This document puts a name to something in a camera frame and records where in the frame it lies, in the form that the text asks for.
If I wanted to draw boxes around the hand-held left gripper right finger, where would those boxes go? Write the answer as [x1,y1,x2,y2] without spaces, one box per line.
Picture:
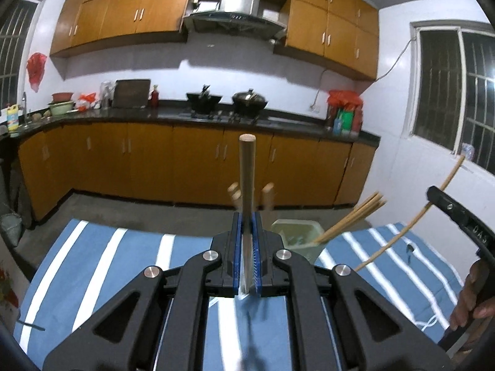
[251,213,453,371]

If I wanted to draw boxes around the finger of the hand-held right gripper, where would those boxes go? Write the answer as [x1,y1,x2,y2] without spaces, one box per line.
[426,185,470,222]

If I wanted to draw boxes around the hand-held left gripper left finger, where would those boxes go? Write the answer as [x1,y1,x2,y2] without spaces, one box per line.
[42,212,246,371]

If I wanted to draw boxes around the grey-green perforated utensil holder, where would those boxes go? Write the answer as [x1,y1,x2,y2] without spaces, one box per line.
[271,218,323,270]

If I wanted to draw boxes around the thin dark wooden chopstick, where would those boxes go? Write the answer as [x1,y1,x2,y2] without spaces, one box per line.
[354,156,466,272]

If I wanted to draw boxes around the person's right hand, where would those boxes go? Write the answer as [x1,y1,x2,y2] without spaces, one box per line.
[449,257,495,331]

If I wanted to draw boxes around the barred window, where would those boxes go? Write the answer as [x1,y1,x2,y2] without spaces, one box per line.
[0,0,48,104]
[409,20,495,171]

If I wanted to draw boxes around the orange wooden base cabinets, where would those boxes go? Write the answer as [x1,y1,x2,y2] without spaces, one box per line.
[0,98,381,225]

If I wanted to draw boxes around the red bag with bottles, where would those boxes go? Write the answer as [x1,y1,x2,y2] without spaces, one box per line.
[325,89,365,137]

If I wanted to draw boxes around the gas stove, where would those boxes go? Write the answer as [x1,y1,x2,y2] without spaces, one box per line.
[179,110,272,125]

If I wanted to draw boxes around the blue white striped tablecloth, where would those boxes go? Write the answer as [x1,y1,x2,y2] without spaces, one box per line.
[13,218,465,371]

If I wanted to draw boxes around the black wok with lid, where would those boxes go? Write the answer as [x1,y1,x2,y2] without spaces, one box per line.
[231,88,269,117]

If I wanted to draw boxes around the dark cutting board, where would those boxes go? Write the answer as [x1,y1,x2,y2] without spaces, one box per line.
[112,79,153,110]

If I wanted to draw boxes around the clear plastic bag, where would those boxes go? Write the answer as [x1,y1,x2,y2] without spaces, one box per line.
[99,81,117,110]

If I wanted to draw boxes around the green basin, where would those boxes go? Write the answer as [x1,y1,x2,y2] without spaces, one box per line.
[48,101,75,117]

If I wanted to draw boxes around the steel range hood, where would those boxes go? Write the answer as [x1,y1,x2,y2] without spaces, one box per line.
[181,0,289,43]

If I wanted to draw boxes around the yellow detergent bottle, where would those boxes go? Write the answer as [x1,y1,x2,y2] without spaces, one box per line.
[5,104,21,132]

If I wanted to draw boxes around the white wall cable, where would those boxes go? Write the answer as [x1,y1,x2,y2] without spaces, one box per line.
[311,38,417,107]

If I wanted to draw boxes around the red plastic bag on wall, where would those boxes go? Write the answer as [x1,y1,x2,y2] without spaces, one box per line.
[26,52,48,93]

